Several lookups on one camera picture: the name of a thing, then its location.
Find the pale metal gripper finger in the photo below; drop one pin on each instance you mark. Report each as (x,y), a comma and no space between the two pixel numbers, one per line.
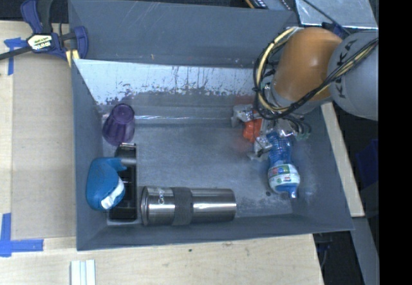
(262,143)
(240,114)

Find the small orange toy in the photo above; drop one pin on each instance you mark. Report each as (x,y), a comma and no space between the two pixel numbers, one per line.
(252,129)

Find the blue clear plastic bottle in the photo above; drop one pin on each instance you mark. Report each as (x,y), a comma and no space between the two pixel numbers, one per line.
(283,174)

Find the grey metal bin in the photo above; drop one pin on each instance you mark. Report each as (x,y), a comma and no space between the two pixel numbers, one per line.
(193,161)

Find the steel cylinder flask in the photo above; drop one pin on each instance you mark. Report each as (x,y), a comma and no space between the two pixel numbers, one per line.
(206,205)

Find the purple plastic cup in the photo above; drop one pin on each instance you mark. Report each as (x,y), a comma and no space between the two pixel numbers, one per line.
(118,124)

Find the black open box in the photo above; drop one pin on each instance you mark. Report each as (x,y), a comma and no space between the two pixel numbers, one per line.
(127,200)

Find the pale wood board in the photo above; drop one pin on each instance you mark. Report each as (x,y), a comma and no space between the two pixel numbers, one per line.
(42,148)

